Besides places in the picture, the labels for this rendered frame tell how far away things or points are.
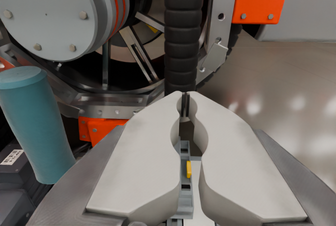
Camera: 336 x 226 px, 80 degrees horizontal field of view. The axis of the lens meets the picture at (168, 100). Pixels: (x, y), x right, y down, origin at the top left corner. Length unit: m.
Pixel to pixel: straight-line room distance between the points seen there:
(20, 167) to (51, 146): 0.25
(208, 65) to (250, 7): 0.13
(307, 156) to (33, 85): 1.39
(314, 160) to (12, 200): 1.40
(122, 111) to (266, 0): 0.38
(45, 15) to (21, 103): 0.18
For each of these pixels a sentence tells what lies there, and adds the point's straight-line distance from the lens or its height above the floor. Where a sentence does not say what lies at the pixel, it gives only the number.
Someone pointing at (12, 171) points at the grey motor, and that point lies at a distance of 0.73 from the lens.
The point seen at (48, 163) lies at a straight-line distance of 0.52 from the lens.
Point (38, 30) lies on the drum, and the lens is 0.33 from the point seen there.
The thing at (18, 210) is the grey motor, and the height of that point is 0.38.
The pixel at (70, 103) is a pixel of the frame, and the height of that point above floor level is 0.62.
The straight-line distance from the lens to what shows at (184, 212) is 0.87.
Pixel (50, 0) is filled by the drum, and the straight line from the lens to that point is 0.31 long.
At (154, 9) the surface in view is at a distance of 0.67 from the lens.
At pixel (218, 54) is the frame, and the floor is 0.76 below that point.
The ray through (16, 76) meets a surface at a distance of 0.44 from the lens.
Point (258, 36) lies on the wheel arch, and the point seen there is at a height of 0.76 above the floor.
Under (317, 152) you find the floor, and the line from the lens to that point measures 1.54.
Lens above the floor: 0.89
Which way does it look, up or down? 31 degrees down
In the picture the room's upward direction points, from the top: straight up
